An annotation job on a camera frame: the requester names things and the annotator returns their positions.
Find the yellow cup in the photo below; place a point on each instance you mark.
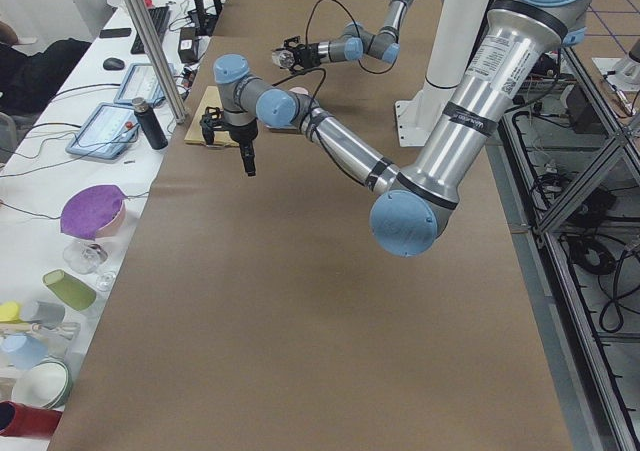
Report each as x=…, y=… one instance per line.
x=10, y=312

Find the black thermos bottle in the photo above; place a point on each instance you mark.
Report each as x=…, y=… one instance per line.
x=149, y=123

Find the light blue cup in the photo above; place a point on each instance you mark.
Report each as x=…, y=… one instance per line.
x=24, y=351

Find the blue teach pendant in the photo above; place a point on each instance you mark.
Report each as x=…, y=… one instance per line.
x=106, y=134
x=140, y=81

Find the red cup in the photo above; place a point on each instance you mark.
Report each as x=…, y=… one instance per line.
x=19, y=420

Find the white green-rimmed bowl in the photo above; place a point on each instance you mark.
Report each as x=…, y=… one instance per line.
x=46, y=385

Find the black power adapter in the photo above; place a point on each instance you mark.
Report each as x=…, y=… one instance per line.
x=188, y=47

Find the pink plastic cup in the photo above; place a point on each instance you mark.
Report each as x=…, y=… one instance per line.
x=299, y=90

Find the far blue teach pendant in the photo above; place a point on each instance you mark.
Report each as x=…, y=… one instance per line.
x=140, y=81

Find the silver kitchen scale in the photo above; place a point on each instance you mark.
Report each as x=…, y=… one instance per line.
x=290, y=129

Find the aluminium frame post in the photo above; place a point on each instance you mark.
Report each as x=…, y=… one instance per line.
x=146, y=30

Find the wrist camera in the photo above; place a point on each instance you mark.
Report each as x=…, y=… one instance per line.
x=212, y=123

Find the near blue teach pendant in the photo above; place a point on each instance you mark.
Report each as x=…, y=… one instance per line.
x=106, y=134

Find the wine glass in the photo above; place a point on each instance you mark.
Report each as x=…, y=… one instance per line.
x=89, y=258

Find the purple cloth on bowl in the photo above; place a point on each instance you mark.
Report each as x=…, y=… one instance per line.
x=95, y=212

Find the bamboo cutting board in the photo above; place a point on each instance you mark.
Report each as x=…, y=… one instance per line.
x=194, y=134

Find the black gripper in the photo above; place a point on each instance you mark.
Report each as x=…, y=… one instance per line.
x=309, y=51
x=244, y=135

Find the grey cup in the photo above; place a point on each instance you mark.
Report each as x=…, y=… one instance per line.
x=44, y=313

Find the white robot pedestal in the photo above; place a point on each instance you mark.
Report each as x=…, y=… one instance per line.
x=458, y=29

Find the glass sauce bottle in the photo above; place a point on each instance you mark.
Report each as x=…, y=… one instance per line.
x=283, y=58

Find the green plastic cup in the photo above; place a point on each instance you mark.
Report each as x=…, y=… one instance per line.
x=70, y=290

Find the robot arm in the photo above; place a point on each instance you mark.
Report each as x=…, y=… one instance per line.
x=413, y=203
x=356, y=42

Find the person at desk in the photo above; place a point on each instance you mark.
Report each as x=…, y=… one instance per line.
x=29, y=82

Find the black computer mouse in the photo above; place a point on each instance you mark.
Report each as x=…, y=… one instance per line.
x=113, y=64

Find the black smartphone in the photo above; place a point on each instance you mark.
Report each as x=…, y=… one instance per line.
x=114, y=33

